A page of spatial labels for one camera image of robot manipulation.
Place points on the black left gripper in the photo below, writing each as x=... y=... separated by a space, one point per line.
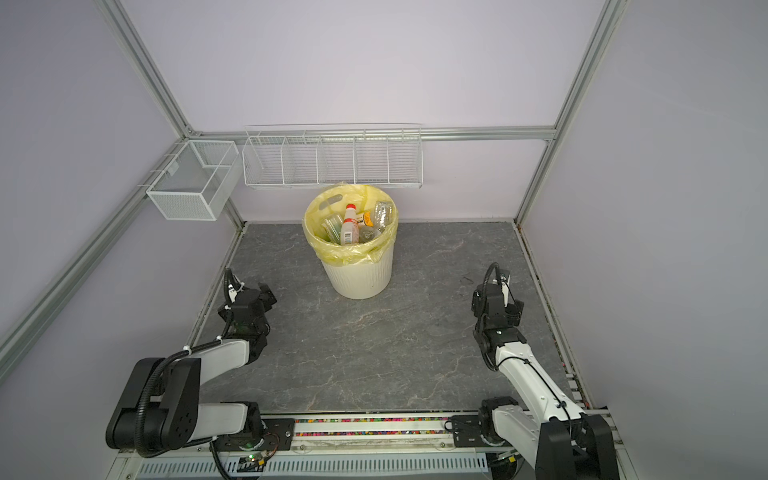
x=266 y=297

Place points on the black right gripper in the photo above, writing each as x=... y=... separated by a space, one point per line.
x=514 y=313

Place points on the clear bottle green cap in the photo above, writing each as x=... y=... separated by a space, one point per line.
x=333 y=225

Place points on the clear bottle red cap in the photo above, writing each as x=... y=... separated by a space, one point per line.
x=349 y=232

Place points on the small bottle blue label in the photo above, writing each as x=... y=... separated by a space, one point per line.
x=367 y=234

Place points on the clear bottle orange label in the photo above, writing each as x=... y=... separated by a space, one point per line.
x=366 y=219

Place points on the clear bottle purple label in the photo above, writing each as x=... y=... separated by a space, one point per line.
x=383 y=214

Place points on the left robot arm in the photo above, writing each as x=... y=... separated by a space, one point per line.
x=160 y=409

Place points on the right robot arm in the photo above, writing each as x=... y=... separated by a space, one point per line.
x=555 y=436

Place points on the white plastic bin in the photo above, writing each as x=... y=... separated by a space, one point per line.
x=363 y=280

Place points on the yellow bin liner bag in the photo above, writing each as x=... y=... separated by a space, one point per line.
x=332 y=202

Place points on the small white mesh basket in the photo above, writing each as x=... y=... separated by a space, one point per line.
x=198 y=180

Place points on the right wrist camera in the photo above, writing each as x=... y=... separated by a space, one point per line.
x=503 y=282

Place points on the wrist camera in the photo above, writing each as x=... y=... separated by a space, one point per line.
x=232 y=291
x=503 y=282

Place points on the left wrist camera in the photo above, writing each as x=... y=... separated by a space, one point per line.
x=232 y=291

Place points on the long white wire basket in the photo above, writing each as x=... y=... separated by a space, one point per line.
x=304 y=155

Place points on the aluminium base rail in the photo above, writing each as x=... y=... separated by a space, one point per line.
x=379 y=445

